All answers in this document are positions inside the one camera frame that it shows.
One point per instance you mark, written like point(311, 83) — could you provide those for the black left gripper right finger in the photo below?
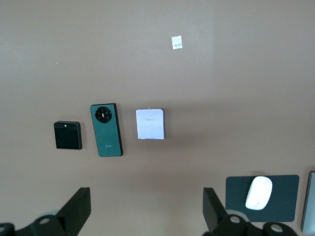
point(211, 206)

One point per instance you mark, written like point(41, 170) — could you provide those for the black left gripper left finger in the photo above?
point(81, 204)

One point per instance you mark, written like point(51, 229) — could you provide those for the black flip phone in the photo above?
point(67, 137)

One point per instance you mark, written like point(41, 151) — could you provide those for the green phone round camera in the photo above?
point(108, 137)

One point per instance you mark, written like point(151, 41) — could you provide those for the lavender flip phone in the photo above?
point(150, 125)

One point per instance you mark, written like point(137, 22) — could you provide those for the white computer mouse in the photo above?
point(258, 194)

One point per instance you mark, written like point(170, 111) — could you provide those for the black mouse pad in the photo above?
point(283, 196)

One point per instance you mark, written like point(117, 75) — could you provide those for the silver laptop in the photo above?
point(309, 204)

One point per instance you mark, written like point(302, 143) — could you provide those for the small tape piece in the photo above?
point(177, 42)

